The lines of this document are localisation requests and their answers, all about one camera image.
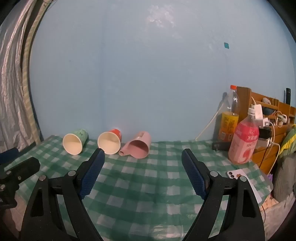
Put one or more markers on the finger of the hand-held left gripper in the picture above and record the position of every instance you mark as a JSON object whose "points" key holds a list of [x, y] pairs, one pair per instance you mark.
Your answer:
{"points": [[8, 154], [24, 167]]}

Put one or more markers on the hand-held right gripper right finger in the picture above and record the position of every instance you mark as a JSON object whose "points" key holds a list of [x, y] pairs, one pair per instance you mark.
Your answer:
{"points": [[194, 172]]}

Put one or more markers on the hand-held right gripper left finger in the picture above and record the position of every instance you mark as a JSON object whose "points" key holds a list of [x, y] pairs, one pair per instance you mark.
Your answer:
{"points": [[91, 172]]}

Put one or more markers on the green paper cup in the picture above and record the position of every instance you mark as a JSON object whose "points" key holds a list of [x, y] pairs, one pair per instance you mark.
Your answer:
{"points": [[72, 144]]}

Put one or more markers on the red paper cup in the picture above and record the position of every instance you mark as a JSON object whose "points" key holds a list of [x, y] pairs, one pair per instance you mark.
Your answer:
{"points": [[108, 143]]}

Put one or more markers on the white smartphone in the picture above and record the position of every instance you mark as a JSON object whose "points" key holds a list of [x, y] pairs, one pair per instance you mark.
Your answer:
{"points": [[235, 174]]}

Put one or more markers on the green checked tablecloth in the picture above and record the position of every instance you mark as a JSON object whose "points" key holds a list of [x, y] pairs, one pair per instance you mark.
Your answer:
{"points": [[143, 185]]}

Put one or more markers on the pink drink bottle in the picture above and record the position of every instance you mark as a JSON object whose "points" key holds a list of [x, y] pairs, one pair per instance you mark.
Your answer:
{"points": [[244, 143]]}

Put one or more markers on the orange drink bottle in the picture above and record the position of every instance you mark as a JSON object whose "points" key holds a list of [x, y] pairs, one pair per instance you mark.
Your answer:
{"points": [[229, 125]]}

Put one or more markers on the silver grey curtain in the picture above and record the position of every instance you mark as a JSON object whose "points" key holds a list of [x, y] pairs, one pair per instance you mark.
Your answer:
{"points": [[13, 81]]}

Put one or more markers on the black power adapter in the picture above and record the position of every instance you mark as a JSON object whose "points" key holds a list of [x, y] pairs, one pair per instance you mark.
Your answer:
{"points": [[265, 132]]}

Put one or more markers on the white charger plug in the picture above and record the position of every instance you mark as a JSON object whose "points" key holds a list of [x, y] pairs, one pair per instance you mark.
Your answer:
{"points": [[259, 113]]}

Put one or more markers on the grey pillow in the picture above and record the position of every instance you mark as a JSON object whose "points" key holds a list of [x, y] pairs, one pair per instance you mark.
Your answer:
{"points": [[285, 178]]}

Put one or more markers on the wooden shelf unit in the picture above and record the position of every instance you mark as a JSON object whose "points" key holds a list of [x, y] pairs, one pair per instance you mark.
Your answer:
{"points": [[282, 136]]}

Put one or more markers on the green yellow cloth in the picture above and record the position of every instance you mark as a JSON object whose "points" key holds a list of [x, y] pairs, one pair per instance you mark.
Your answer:
{"points": [[289, 141]]}

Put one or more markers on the black upright stick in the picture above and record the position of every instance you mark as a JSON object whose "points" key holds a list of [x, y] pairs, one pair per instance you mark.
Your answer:
{"points": [[288, 96]]}

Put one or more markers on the blue tape piece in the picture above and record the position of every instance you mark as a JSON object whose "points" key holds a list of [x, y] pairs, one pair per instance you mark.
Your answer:
{"points": [[226, 45]]}

